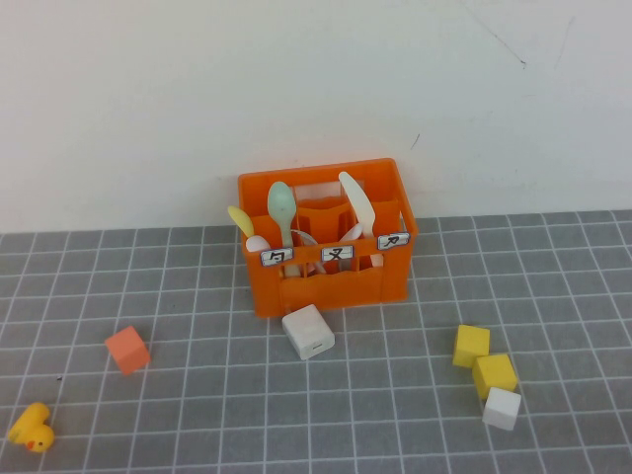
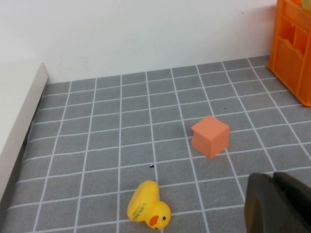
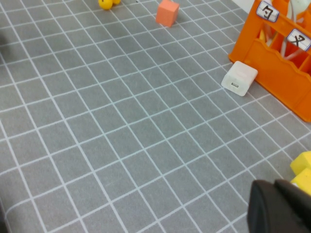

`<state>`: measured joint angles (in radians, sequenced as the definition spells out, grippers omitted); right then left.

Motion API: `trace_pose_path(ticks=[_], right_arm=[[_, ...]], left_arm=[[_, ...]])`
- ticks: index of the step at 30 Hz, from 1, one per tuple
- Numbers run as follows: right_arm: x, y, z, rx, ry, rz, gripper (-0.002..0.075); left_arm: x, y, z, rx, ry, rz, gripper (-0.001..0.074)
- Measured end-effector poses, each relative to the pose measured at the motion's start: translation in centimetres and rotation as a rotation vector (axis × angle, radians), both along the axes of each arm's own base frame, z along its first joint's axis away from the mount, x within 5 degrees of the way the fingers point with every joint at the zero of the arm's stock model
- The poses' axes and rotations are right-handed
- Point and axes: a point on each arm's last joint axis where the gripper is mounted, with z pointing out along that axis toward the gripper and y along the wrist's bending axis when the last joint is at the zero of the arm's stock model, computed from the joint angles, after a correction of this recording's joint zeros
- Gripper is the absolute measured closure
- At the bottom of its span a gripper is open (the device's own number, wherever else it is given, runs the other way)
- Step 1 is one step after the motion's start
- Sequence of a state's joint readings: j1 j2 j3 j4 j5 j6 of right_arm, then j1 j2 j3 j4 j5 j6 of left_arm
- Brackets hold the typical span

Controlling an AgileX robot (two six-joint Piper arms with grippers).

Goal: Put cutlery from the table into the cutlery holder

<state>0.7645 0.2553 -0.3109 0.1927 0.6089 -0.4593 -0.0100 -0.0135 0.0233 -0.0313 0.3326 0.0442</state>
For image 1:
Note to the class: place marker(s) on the pink plastic fork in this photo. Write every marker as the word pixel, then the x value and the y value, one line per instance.
pixel 353 233

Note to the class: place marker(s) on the mint green plastic spoon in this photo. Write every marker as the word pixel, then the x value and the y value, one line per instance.
pixel 282 205

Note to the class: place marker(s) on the pale plastic cutlery piece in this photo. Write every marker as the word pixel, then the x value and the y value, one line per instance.
pixel 258 244

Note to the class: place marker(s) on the orange plastic cutlery holder crate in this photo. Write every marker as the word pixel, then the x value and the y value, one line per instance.
pixel 345 291

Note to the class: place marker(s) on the white plastic fork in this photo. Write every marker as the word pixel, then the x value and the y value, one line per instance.
pixel 312 239

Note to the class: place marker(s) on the white plastic knife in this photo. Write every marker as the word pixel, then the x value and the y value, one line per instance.
pixel 356 197

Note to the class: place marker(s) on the yellow plastic spoon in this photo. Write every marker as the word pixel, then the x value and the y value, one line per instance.
pixel 241 219

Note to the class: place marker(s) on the white usb charger adapter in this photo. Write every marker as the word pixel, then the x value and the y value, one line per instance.
pixel 307 331

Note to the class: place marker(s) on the yellow foam cube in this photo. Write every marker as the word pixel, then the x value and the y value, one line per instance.
pixel 471 343
pixel 494 375

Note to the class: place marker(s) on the orange foam cube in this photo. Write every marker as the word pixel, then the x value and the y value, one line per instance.
pixel 127 350

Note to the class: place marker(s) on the grey grid cutting mat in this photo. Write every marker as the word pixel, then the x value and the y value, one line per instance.
pixel 543 296

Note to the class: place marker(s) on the white foam cube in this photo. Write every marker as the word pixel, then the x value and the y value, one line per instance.
pixel 501 410

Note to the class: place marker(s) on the yellow rubber duck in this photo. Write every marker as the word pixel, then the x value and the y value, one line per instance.
pixel 32 429

